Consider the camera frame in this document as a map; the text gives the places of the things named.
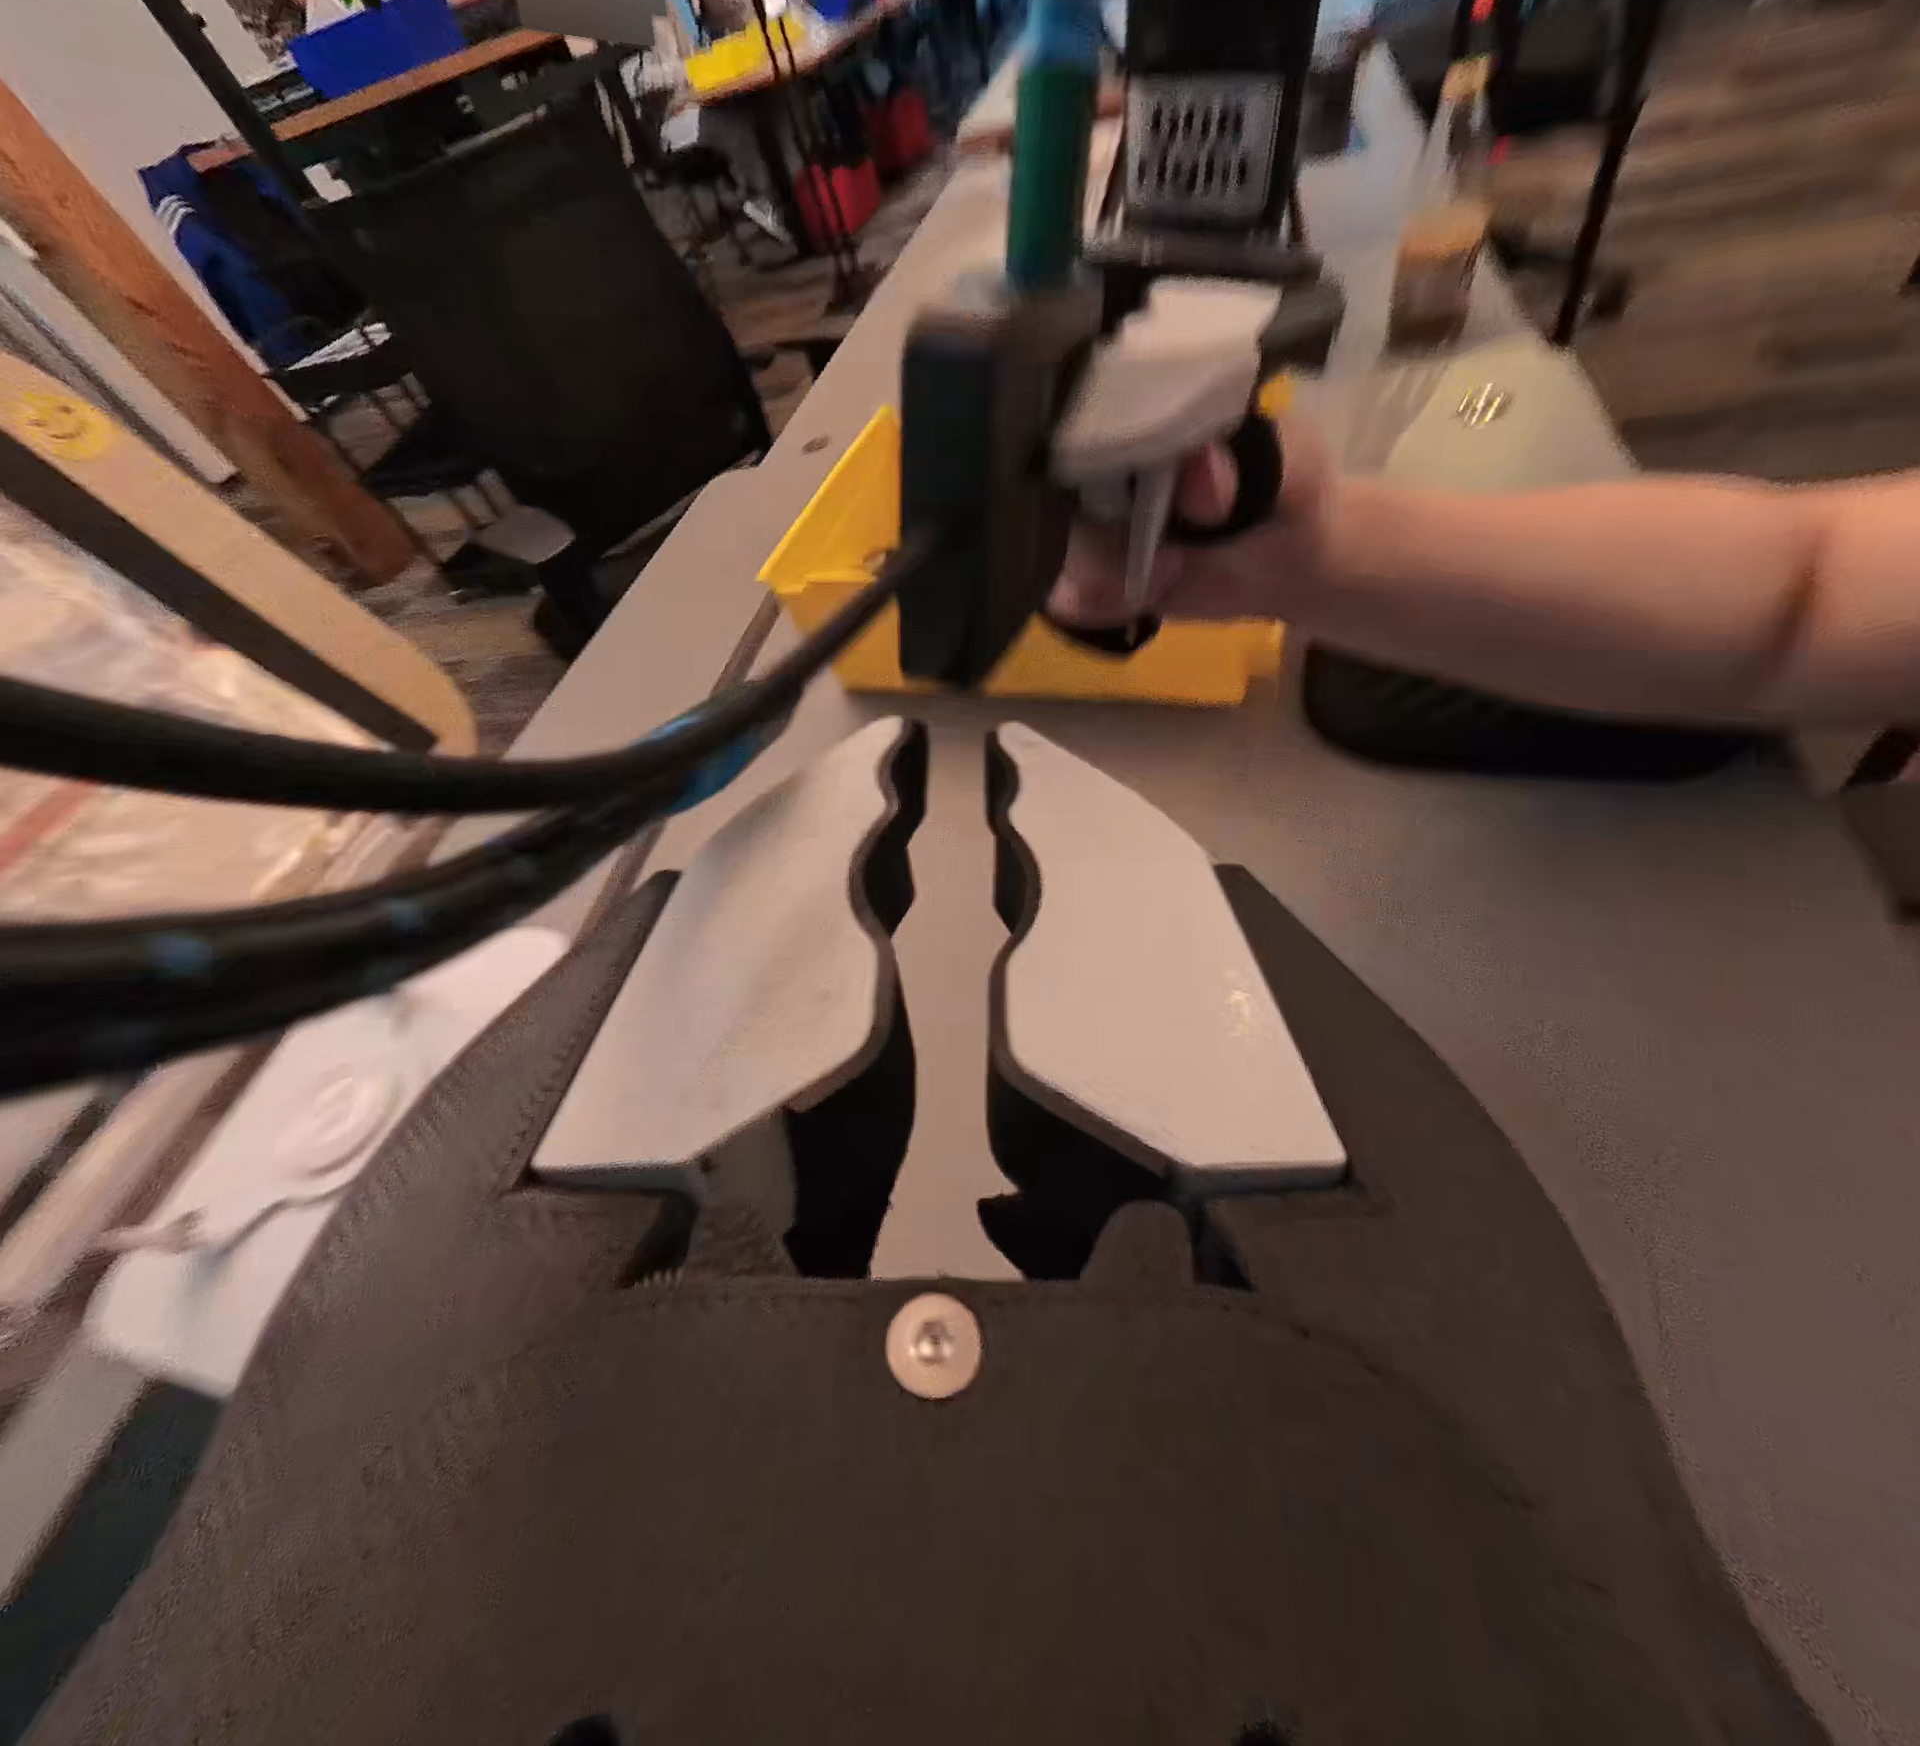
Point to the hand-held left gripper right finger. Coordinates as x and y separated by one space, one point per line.
1159 1009

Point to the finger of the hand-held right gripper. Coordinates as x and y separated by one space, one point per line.
1159 379

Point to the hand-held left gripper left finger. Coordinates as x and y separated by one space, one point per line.
751 994

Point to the multiport adapter hub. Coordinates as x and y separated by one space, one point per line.
977 499

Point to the yellow plastic bin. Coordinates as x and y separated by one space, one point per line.
841 531

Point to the person's right forearm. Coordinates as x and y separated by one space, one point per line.
1573 606

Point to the person's right hand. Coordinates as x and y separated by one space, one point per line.
1274 573

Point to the brown bottle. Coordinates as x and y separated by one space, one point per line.
1438 246

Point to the white plastic sheet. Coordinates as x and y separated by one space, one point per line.
334 1119

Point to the small yellow bin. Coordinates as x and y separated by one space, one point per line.
743 57

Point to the black mesh chair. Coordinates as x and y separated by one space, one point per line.
528 275

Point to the wooden board yellow sticker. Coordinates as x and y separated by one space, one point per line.
222 543

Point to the blue storage box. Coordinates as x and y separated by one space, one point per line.
375 44

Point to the wooden beam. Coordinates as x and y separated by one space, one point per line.
179 334

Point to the blue striped jacket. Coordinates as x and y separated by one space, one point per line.
210 230

